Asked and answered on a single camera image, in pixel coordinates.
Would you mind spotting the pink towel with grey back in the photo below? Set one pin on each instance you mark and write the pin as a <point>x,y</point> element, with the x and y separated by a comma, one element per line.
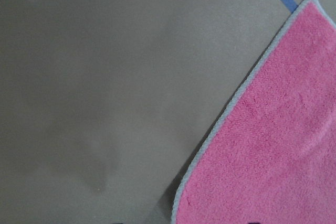
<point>270,157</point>

